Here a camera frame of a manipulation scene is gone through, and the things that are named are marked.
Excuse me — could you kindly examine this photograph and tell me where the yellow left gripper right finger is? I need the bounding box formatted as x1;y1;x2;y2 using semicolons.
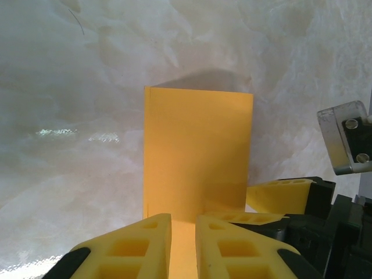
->
194;214;320;279

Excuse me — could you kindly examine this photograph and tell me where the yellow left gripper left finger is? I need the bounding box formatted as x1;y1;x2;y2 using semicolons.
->
46;213;173;279

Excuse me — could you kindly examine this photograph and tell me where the orange cloth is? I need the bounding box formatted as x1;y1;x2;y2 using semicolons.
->
142;85;254;279

